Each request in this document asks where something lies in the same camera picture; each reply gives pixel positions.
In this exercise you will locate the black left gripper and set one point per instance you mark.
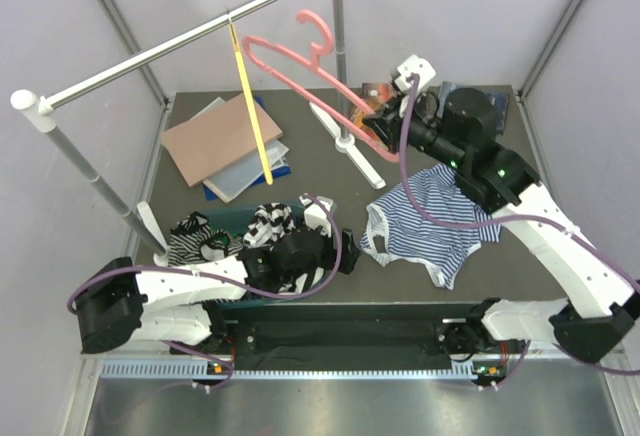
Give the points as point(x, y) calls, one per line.
point(348, 253)

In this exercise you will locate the blue white striped tank top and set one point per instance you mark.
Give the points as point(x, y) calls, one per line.
point(396, 231)

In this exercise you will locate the right aluminium wall frame rail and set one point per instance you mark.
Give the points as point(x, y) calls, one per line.
point(560, 29)

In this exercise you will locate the metal rack pole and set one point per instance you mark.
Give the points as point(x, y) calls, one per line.
point(340, 51)
point(104, 189)

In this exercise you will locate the blue cover book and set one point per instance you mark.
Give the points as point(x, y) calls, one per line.
point(498, 100)

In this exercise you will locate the metal rack right pole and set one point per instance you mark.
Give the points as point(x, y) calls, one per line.
point(340, 51)

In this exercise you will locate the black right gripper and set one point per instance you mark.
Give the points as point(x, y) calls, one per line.
point(388, 126)

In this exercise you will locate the thin-striped black white garment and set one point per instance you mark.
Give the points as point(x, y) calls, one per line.
point(194, 241)

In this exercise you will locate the teal plastic basket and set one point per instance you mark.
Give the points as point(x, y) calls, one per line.
point(235, 220)

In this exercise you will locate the wide-striped black white garment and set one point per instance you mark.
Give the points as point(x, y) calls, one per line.
point(270, 223)

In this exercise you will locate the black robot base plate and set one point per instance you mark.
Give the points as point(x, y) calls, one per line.
point(429, 329)

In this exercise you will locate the metal rack left pole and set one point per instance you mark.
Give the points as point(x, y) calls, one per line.
point(104, 189)

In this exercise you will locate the aluminium wall frame rail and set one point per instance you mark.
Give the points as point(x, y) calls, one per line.
point(560, 29)
point(128, 40)

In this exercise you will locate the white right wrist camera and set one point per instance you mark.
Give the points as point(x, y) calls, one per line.
point(413, 65)

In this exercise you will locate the white rack left foot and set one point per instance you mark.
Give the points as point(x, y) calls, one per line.
point(150, 222)

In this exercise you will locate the orange cover paperback book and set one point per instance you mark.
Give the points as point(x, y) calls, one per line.
point(357, 115)

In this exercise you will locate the white rack top bar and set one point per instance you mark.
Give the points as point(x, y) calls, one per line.
point(38, 109)

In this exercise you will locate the yellow wavy hanger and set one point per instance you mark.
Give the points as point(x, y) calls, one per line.
point(250, 104)

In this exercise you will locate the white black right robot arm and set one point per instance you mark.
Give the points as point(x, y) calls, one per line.
point(475, 190)

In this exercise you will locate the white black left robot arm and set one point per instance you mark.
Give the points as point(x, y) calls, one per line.
point(122, 304)

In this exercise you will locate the dark cover book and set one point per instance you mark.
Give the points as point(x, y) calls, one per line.
point(377, 94)

